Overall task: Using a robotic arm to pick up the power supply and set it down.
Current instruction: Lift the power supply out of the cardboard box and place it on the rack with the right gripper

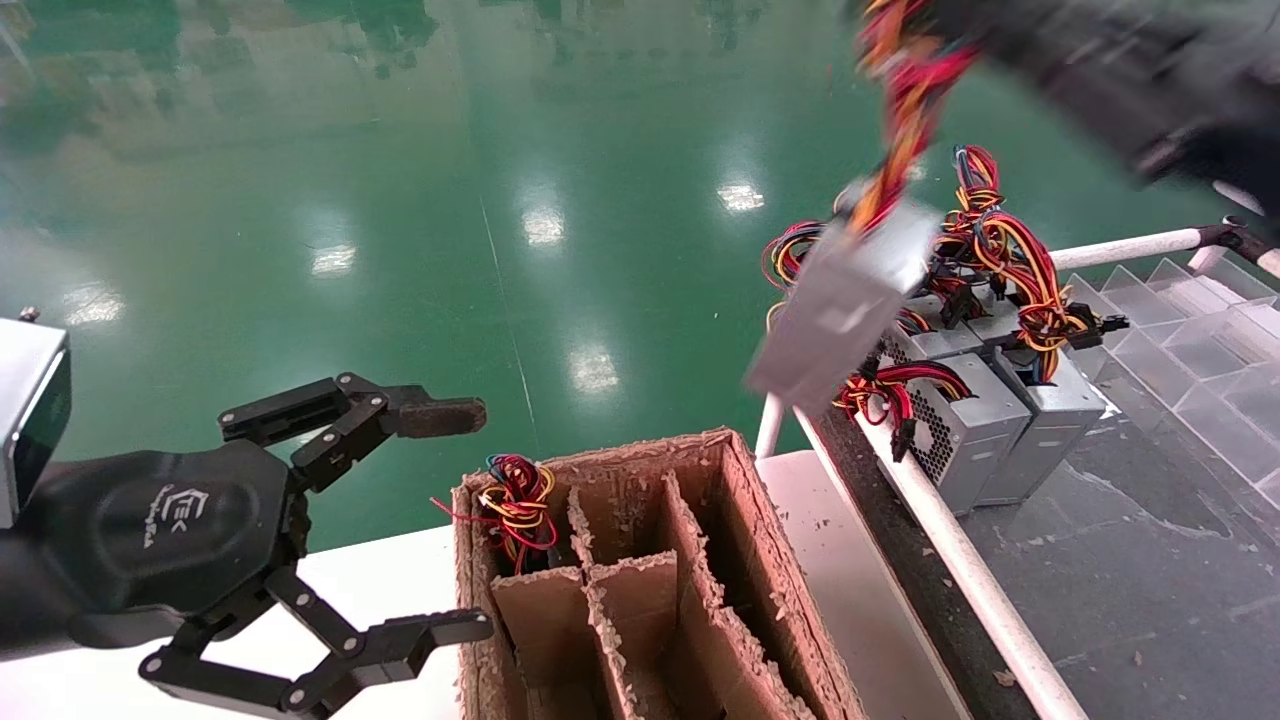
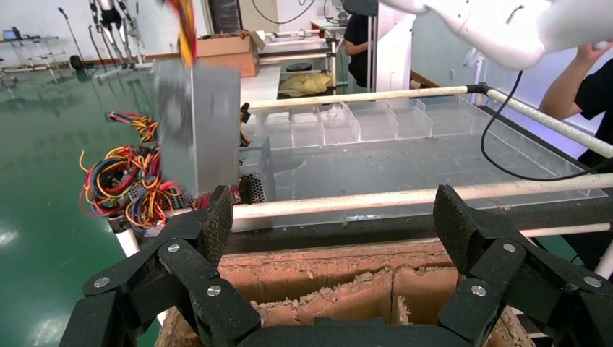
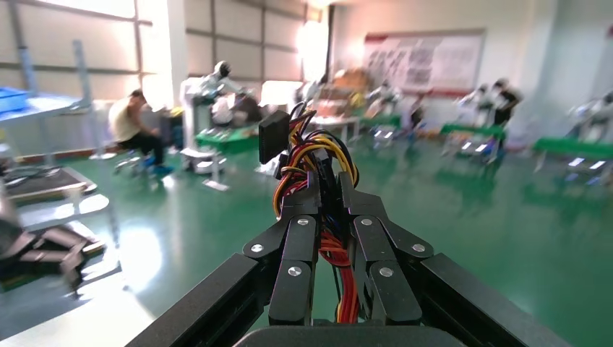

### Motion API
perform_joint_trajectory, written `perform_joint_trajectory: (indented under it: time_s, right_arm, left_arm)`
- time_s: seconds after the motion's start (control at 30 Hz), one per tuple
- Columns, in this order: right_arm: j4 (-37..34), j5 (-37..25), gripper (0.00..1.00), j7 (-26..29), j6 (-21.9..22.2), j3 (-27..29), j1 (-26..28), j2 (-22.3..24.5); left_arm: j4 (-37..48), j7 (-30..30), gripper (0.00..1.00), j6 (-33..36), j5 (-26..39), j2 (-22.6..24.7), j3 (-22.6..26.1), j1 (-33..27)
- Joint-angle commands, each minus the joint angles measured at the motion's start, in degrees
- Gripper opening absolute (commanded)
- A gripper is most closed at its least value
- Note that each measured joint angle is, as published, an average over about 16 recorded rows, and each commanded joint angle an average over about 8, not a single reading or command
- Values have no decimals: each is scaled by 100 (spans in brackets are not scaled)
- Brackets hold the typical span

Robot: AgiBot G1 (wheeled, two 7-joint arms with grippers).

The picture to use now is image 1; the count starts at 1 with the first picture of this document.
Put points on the white table corner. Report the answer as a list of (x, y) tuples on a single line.
[(1245, 200)]

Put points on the white crossbar pipe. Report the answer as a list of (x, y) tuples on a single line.
[(1120, 245)]

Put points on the clear plastic divider tray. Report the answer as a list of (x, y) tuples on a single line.
[(1200, 350)]

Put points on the black pipe joint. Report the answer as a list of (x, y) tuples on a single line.
[(1235, 237)]

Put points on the brown cardboard box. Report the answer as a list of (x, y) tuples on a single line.
[(750, 520)]

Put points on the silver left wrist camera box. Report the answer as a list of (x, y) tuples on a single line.
[(30, 400)]

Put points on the white pipe stub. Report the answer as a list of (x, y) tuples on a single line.
[(1270, 262)]

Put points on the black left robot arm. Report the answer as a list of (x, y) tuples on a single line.
[(22, 590)]

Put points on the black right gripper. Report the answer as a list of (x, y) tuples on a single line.
[(1150, 70)]

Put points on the short white upright pipe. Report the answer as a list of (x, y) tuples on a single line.
[(770, 425)]

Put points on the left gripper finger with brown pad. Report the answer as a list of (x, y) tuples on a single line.
[(440, 417)]

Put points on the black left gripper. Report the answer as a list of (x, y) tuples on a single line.
[(165, 530)]

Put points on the cardboard divider insert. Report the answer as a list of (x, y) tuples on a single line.
[(640, 600)]

